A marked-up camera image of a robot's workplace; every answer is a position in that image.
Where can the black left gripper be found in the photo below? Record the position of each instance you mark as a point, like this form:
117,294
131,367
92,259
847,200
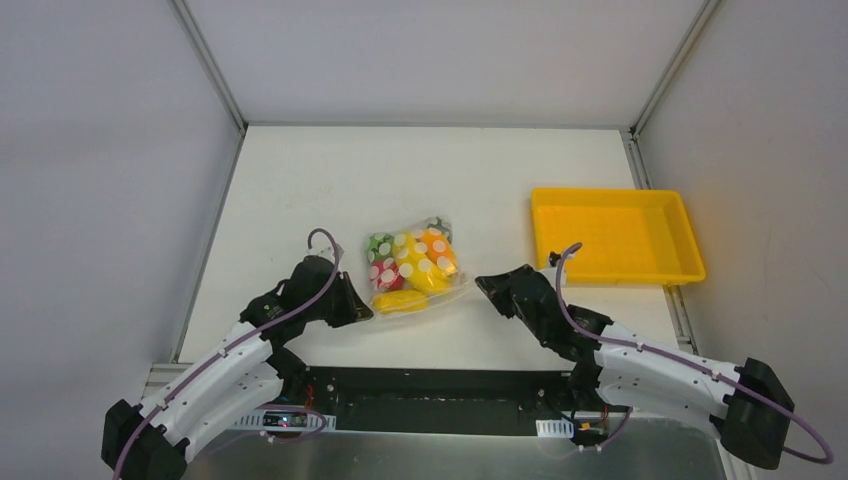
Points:
342,297

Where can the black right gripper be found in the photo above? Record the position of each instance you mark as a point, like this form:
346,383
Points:
506,291

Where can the clear zip top bag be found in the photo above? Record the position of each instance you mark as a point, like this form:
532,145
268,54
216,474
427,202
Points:
459,282

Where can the yellow fake corn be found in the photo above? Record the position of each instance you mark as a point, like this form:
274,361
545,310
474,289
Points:
400,301

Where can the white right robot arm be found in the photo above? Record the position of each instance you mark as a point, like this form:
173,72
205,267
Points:
734,404

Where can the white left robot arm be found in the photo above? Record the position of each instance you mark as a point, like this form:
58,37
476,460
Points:
160,435

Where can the red fake food ball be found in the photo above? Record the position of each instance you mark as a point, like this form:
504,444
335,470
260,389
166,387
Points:
384,275

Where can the green fake food ball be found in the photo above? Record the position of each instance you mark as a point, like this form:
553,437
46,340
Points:
379,246

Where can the yellow fake banana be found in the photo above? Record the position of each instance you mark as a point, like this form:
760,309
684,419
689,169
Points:
409,253

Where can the orange fake food ball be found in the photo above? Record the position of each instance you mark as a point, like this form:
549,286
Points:
440,251

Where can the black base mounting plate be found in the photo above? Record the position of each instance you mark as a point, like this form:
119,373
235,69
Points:
432,401

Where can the yellow plastic tray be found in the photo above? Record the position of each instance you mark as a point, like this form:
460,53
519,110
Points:
628,236

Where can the aluminium frame rail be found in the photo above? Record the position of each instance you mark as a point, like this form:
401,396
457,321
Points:
234,140

